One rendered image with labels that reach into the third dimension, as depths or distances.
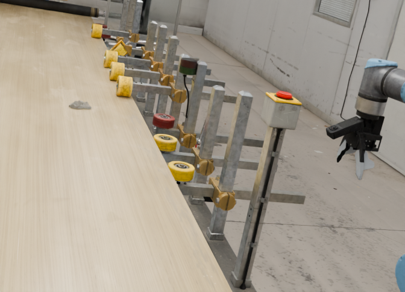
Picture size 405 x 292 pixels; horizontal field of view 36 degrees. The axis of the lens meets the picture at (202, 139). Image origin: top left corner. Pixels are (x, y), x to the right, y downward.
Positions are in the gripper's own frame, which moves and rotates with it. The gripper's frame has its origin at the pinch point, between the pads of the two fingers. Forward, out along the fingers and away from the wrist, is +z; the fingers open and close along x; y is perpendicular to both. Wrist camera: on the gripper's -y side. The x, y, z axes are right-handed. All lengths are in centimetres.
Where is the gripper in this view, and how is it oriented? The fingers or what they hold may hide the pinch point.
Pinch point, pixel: (346, 171)
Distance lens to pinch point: 205.9
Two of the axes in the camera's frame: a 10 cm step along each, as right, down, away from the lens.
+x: -2.6, -3.3, 9.0
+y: 9.5, 0.9, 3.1
